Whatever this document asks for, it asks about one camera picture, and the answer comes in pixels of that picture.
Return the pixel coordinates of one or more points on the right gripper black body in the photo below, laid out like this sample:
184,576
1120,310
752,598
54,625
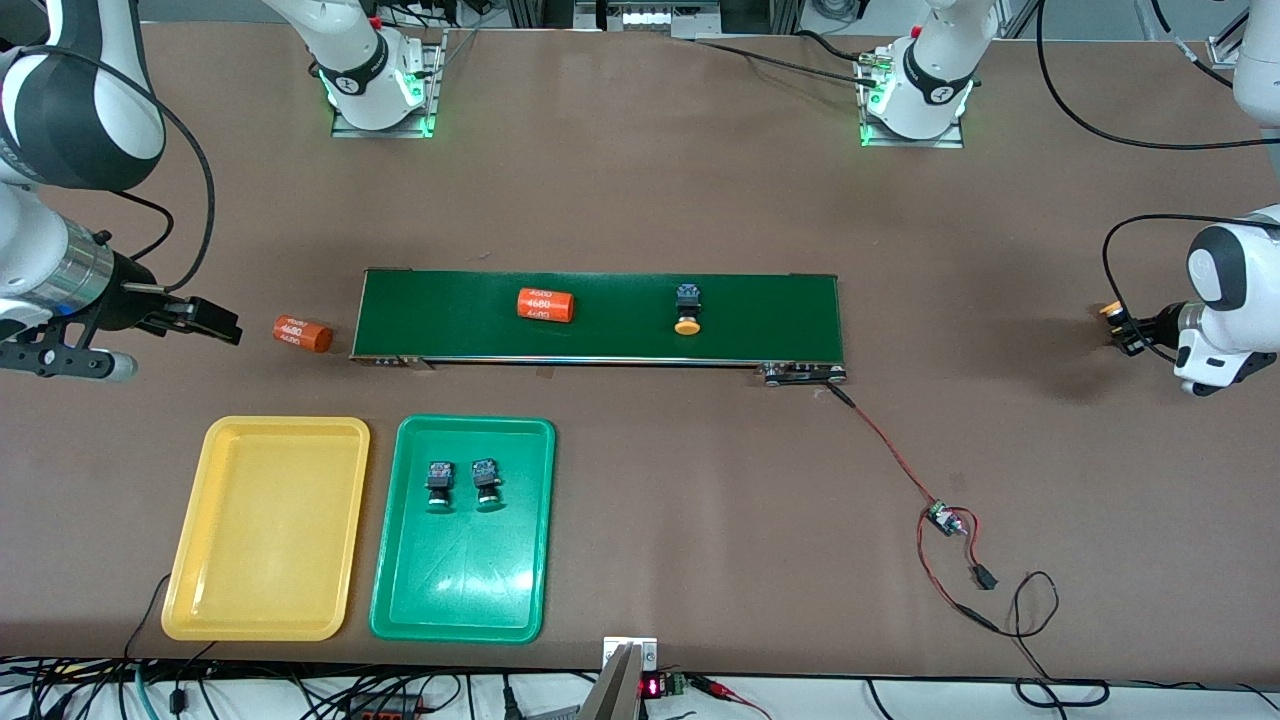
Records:
128,298

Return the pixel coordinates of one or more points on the yellow mushroom push button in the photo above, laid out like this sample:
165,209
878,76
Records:
687,305
1110,310

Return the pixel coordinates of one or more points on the orange cylinder white print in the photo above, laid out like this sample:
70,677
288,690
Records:
545,305
302,333

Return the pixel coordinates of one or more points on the green mushroom push button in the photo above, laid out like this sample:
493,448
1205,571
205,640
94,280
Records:
440,480
487,478

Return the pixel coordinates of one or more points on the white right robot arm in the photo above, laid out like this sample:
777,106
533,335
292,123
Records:
350,60

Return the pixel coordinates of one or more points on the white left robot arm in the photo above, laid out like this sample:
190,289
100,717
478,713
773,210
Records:
930,60

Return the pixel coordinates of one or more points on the yellow plastic tray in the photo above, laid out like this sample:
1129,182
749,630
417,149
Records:
265,530

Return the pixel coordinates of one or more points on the green belt conveyor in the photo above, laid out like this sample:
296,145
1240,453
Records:
450,320

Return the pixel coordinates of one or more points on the small speed controller board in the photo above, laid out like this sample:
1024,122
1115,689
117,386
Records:
942,518

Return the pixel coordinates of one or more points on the green plastic tray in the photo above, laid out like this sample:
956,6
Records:
462,580

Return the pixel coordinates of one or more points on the red clip lead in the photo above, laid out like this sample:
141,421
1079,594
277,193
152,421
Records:
715,686

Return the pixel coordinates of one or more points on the red digit display module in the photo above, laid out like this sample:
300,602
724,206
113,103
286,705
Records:
655,687

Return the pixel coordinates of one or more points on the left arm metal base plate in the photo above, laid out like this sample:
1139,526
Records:
930,143

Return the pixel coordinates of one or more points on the metal table corner bracket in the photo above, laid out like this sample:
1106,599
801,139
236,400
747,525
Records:
1222,52

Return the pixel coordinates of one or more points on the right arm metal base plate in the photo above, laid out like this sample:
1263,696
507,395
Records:
434,100

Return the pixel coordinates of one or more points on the aluminium frame white connectors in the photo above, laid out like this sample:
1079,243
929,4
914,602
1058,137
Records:
645,18

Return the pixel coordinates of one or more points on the grey metal camera stand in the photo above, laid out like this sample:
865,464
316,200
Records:
615,690

